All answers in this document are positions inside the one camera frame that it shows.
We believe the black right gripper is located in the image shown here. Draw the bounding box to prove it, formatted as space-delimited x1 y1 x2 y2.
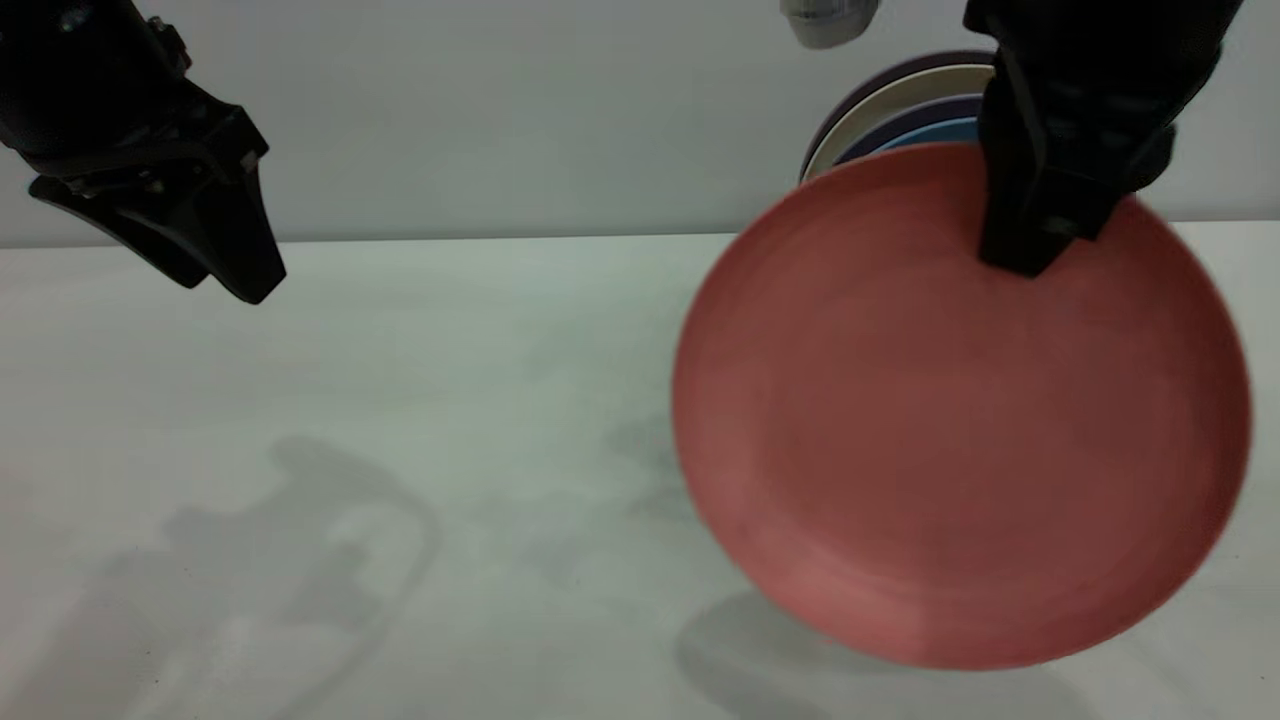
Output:
964 0 1247 279

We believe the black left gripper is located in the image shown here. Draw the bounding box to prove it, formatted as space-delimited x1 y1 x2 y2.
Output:
0 60 288 306

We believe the pink round plate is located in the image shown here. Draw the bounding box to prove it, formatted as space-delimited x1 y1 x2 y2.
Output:
672 140 1253 671

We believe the blue round plate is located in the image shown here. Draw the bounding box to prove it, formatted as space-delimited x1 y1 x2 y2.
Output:
868 118 981 157

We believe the dark purple round plate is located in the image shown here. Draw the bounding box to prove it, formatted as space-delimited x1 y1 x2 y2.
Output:
830 95 987 167
800 52 997 173

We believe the beige round plate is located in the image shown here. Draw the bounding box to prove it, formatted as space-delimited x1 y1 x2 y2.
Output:
803 65 997 183

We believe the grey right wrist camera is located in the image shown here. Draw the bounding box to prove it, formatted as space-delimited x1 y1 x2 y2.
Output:
779 0 882 50

